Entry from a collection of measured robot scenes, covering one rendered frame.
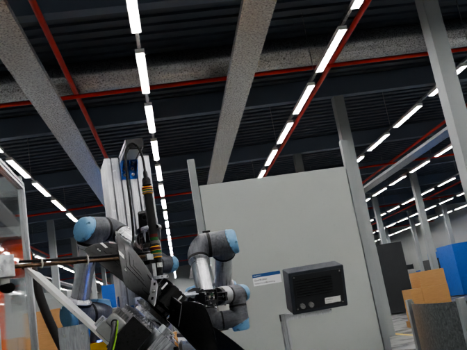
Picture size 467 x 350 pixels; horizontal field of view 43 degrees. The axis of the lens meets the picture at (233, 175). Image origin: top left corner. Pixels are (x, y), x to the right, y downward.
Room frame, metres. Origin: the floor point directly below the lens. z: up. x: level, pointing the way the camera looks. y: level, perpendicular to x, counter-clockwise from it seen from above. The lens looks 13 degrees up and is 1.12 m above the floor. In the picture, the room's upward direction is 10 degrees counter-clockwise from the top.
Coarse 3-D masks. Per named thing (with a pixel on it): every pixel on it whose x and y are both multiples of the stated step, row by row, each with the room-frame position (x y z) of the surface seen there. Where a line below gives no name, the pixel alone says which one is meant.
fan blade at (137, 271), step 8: (120, 240) 1.96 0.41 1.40; (120, 248) 1.93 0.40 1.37; (128, 248) 1.99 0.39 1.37; (120, 256) 1.90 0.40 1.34; (128, 256) 1.96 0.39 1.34; (136, 256) 2.03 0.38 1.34; (120, 264) 1.88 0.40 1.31; (128, 264) 1.94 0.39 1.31; (136, 264) 2.00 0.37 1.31; (144, 264) 2.07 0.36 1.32; (128, 272) 1.92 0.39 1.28; (136, 272) 1.99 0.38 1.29; (144, 272) 2.05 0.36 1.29; (128, 280) 1.91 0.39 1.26; (136, 280) 1.98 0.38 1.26; (144, 280) 2.04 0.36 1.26; (136, 288) 1.98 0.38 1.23; (144, 288) 2.04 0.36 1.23; (144, 296) 2.04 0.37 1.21
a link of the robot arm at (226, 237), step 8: (216, 232) 2.75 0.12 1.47; (224, 232) 2.75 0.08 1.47; (232, 232) 2.75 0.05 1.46; (208, 240) 2.72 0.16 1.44; (216, 240) 2.73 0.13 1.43; (224, 240) 2.73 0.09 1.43; (232, 240) 2.74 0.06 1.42; (216, 248) 2.73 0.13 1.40; (224, 248) 2.74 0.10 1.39; (232, 248) 2.75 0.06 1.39; (216, 256) 2.80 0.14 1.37; (224, 256) 2.79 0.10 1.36; (232, 256) 2.82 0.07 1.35; (216, 264) 2.89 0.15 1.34; (224, 264) 2.86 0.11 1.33; (216, 272) 2.94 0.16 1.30; (224, 272) 2.92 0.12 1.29; (216, 280) 3.00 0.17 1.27; (224, 280) 2.97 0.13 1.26; (232, 280) 3.10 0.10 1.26; (216, 304) 3.11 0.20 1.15
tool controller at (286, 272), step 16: (288, 272) 2.69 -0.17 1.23; (304, 272) 2.69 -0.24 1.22; (320, 272) 2.70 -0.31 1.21; (336, 272) 2.71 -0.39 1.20; (288, 288) 2.71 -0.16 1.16; (304, 288) 2.70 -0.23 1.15; (320, 288) 2.72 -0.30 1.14; (336, 288) 2.73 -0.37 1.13; (288, 304) 2.77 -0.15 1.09; (304, 304) 2.72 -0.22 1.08; (320, 304) 2.73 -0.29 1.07; (336, 304) 2.75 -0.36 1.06
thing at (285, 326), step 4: (284, 324) 2.72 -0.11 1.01; (288, 324) 2.72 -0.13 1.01; (284, 328) 2.72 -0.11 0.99; (288, 328) 2.72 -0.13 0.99; (284, 332) 2.72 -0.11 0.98; (288, 332) 2.72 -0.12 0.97; (284, 336) 2.72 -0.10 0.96; (288, 336) 2.72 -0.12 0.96; (284, 340) 2.73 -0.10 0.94; (288, 340) 2.73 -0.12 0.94; (284, 344) 2.75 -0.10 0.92; (288, 344) 2.73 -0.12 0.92; (292, 344) 2.72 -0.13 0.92; (288, 348) 2.72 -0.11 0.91; (292, 348) 2.72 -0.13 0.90
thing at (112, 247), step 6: (90, 246) 2.21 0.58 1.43; (96, 246) 2.23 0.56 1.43; (102, 246) 2.26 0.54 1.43; (108, 246) 2.29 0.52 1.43; (114, 246) 2.31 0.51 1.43; (90, 252) 2.19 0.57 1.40; (96, 252) 2.21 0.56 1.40; (102, 252) 2.23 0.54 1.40; (108, 252) 2.25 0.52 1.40; (114, 252) 2.27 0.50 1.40; (102, 264) 2.18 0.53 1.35; (108, 264) 2.20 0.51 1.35; (114, 264) 2.21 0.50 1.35; (108, 270) 2.18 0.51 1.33; (114, 270) 2.19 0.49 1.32; (120, 270) 2.21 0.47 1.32; (120, 276) 2.19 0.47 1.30
